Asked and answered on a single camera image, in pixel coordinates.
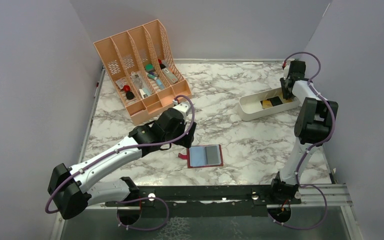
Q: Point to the red leather card holder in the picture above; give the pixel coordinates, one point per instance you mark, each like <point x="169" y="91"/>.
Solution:
<point x="196" y="157"/>

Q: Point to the black round cap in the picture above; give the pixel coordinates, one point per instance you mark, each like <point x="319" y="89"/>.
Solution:
<point x="129" y="95"/>

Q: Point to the black vip card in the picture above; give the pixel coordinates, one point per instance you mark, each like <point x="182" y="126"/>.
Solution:
<point x="274" y="101"/>

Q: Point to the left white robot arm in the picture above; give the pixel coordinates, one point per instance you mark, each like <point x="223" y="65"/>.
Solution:
<point x="73" y="189"/>

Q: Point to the white plastic tray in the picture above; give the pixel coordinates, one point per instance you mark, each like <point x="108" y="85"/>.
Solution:
<point x="249" y="106"/>

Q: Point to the light blue marker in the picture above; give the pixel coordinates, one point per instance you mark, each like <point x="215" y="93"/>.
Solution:
<point x="157" y="80"/>

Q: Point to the black mounting base rail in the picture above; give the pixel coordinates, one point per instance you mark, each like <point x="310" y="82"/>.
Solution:
<point x="204" y="201"/>

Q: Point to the peach desk file organizer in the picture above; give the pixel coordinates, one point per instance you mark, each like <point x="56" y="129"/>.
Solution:
<point x="130" y="51"/>

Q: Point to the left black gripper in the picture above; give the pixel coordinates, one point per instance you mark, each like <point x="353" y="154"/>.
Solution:
<point x="186" y="140"/>

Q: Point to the clear packaged item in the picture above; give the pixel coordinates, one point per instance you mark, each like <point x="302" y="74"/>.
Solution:
<point x="140" y="84"/>

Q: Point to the red round cap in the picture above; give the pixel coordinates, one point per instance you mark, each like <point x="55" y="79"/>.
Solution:
<point x="126" y="88"/>

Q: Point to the gold card in tray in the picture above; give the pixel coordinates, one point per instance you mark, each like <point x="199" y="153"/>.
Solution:
<point x="266" y="104"/>

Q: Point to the green eraser block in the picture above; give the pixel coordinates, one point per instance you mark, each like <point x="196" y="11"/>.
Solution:
<point x="149" y="68"/>

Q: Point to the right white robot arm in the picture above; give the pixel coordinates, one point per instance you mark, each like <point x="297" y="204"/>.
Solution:
<point x="314" y="126"/>

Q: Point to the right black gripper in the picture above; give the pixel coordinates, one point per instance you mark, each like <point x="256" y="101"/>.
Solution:
<point x="286" y="95"/>

